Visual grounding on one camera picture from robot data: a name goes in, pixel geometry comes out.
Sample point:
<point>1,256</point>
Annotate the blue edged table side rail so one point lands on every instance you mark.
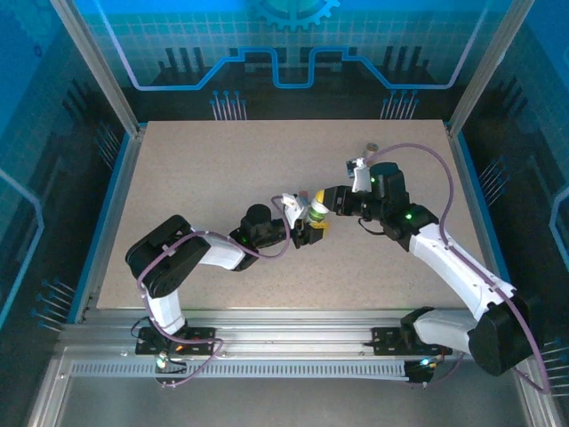
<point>111,222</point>
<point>475,204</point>

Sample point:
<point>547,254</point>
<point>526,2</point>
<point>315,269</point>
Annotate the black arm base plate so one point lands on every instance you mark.
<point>384,340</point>
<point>204,340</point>

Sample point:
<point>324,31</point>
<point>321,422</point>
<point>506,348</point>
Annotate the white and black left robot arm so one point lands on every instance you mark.
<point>222,253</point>

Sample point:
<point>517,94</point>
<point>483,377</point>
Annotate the aluminium frame post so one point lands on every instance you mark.
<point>481,71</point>
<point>98,71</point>

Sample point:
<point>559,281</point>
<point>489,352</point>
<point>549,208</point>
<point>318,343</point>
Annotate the aluminium frame rail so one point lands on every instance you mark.
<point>289,329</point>

